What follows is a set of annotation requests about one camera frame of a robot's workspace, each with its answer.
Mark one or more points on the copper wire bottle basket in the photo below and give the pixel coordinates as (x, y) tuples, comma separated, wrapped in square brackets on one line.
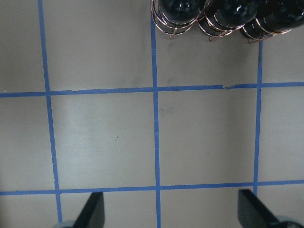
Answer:
[(207, 24)]

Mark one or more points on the dark wine bottle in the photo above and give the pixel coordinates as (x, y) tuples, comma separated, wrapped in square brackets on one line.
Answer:
[(232, 13), (274, 17), (181, 11)]

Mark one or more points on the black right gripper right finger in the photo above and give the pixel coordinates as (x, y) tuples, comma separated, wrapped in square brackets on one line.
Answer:
[(252, 213)]

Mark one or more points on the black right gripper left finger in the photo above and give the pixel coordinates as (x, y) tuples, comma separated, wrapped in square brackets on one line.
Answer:
[(93, 212)]

